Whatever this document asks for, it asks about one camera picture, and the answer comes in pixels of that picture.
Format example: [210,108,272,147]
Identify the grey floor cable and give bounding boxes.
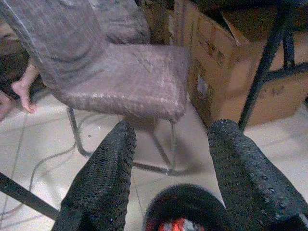
[0,113,102,224]

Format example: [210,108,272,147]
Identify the black rubbish bin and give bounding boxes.
[143,184,229,231]

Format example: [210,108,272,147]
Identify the brown cardboard box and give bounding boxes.
[141,0,308,128]

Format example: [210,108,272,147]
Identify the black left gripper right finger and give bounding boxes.
[207,119,308,231]

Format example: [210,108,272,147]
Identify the person's bare foot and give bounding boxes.
[0,61,39,121]

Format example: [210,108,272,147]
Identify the black metal bar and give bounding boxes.
[0,172,61,221]

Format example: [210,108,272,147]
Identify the black metal table leg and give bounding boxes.
[238,4,308,132]

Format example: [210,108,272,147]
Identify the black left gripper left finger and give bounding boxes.
[51,120,137,231]

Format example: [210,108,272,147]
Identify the red white trash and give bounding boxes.
[157,218,200,231]

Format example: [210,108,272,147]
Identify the brown woven chair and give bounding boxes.
[0,0,192,176]

